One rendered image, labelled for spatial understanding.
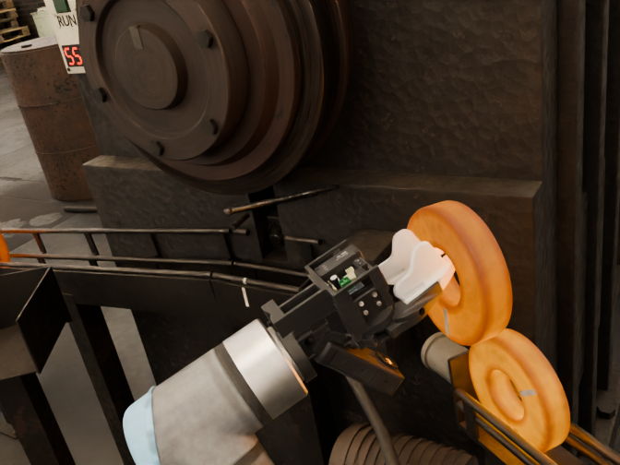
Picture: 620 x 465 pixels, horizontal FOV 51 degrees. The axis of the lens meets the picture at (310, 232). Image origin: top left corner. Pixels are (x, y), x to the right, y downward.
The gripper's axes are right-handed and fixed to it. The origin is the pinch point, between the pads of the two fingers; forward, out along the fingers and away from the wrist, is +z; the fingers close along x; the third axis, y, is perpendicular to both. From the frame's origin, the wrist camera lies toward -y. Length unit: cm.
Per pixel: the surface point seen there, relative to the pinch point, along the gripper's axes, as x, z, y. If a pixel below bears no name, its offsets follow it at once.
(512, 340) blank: 0.3, 3.3, -15.8
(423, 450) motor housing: 13.0, -10.0, -37.7
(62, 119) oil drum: 331, -43, -33
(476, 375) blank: 6.1, -0.4, -23.6
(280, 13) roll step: 31.6, 4.0, 23.7
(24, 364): 65, -60, -16
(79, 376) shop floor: 152, -78, -74
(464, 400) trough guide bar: 5.3, -3.6, -25.1
